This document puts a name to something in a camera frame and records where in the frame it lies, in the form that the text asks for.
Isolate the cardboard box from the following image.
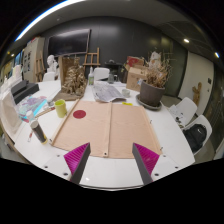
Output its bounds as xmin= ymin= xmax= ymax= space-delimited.
xmin=124 ymin=63 xmax=150 ymax=93

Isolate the black box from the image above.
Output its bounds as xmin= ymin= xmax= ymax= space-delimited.
xmin=10 ymin=79 xmax=40 ymax=105

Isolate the clear spray bottle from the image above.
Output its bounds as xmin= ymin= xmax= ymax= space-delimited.
xmin=87 ymin=66 xmax=95 ymax=86

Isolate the wooden flat paintbrush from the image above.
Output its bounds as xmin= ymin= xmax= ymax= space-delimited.
xmin=34 ymin=106 xmax=56 ymax=119

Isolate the newspaper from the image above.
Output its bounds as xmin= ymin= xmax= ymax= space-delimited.
xmin=91 ymin=81 xmax=128 ymax=104

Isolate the white cabinet with pictures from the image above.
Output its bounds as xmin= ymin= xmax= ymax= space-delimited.
xmin=22 ymin=36 xmax=46 ymax=84

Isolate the yellow-green cup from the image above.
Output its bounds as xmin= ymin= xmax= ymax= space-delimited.
xmin=54 ymin=98 xmax=68 ymax=119

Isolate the black backpack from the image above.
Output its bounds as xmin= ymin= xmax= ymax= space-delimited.
xmin=182 ymin=123 xmax=208 ymax=154

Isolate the wooden easel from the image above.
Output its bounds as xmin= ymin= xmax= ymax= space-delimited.
xmin=34 ymin=49 xmax=46 ymax=83
xmin=82 ymin=47 xmax=101 ymax=68

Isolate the white paper bag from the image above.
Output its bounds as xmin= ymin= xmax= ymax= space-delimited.
xmin=148 ymin=51 xmax=163 ymax=69

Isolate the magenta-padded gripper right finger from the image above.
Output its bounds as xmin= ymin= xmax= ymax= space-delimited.
xmin=131 ymin=142 xmax=183 ymax=186

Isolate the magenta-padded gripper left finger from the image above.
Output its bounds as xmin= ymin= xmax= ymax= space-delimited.
xmin=42 ymin=142 xmax=92 ymax=185

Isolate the wooden figure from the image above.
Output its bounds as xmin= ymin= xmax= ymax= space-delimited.
xmin=191 ymin=82 xmax=203 ymax=107

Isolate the brown relief sculpture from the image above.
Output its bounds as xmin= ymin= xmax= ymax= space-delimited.
xmin=52 ymin=55 xmax=89 ymax=102

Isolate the flat round red coaster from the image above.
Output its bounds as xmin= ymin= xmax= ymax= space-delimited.
xmin=72 ymin=109 xmax=87 ymax=120

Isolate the grey glass jar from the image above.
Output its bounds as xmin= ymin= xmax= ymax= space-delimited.
xmin=107 ymin=73 xmax=116 ymax=85

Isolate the red box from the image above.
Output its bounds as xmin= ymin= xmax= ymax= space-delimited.
xmin=126 ymin=55 xmax=145 ymax=68

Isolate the small white cup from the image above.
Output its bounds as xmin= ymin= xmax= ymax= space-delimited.
xmin=121 ymin=88 xmax=132 ymax=99

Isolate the dark pot with dried plant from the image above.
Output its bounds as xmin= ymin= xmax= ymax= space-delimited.
xmin=135 ymin=49 xmax=173 ymax=112

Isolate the white plaster bust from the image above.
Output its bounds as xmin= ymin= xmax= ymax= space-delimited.
xmin=46 ymin=54 xmax=60 ymax=74

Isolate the colourful print sheet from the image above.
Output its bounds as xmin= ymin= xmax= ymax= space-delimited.
xmin=17 ymin=95 xmax=48 ymax=123

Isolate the clear bottle with white cap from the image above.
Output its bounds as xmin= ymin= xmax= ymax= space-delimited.
xmin=25 ymin=109 xmax=50 ymax=145

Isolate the ceiling light strip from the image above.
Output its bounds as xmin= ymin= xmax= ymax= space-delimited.
xmin=14 ymin=0 xmax=86 ymax=43

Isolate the black wall screen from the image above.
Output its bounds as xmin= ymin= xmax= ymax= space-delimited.
xmin=46 ymin=28 xmax=92 ymax=58

